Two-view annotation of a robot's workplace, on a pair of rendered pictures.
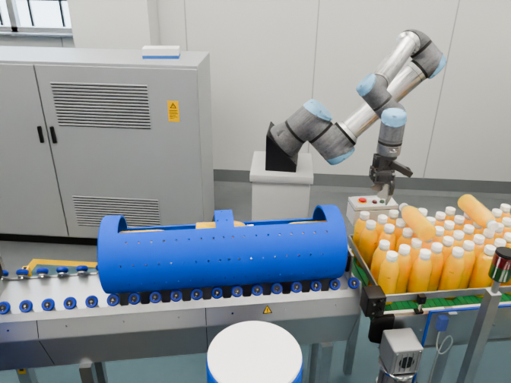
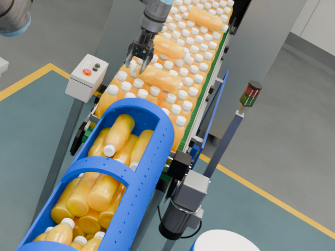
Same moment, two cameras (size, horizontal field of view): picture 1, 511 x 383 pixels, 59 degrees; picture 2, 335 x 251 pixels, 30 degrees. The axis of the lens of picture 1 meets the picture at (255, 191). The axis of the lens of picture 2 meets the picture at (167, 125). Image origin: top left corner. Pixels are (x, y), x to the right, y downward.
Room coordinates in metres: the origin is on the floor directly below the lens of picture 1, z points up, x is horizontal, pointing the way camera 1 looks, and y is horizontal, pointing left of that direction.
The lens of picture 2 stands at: (1.15, 1.59, 2.43)
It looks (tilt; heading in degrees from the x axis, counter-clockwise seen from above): 33 degrees down; 277
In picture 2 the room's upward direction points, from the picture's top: 25 degrees clockwise
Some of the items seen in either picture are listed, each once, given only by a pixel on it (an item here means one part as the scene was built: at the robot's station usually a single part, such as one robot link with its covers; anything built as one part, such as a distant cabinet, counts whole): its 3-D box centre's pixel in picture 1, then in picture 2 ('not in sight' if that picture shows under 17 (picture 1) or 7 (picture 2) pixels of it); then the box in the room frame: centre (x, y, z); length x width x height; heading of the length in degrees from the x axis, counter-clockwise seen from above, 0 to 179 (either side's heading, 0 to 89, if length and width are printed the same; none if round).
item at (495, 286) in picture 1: (499, 271); (248, 99); (1.19, -0.79, 1.18); 0.06 x 0.06 x 0.16
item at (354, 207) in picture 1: (371, 210); (87, 77); (1.81, -0.53, 1.05); 0.20 x 0.10 x 0.10; 98
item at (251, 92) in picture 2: (504, 259); (252, 89); (1.19, -0.79, 1.23); 0.06 x 0.06 x 0.04
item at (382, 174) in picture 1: (383, 168); (144, 41); (1.64, -0.50, 1.34); 0.09 x 0.08 x 0.12; 98
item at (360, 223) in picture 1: (361, 235); (105, 109); (1.67, -0.47, 1.00); 0.07 x 0.07 x 0.19
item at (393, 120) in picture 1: (392, 127); (159, 1); (1.64, -0.51, 1.51); 0.10 x 0.09 x 0.12; 163
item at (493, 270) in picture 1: (500, 270); (248, 98); (1.19, -0.79, 1.18); 0.06 x 0.06 x 0.05
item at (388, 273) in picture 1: (388, 278); (171, 140); (1.38, -0.51, 1.00); 0.07 x 0.07 x 0.19
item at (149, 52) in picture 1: (161, 52); not in sight; (3.17, 0.65, 1.48); 0.24 x 0.12 x 0.08; 94
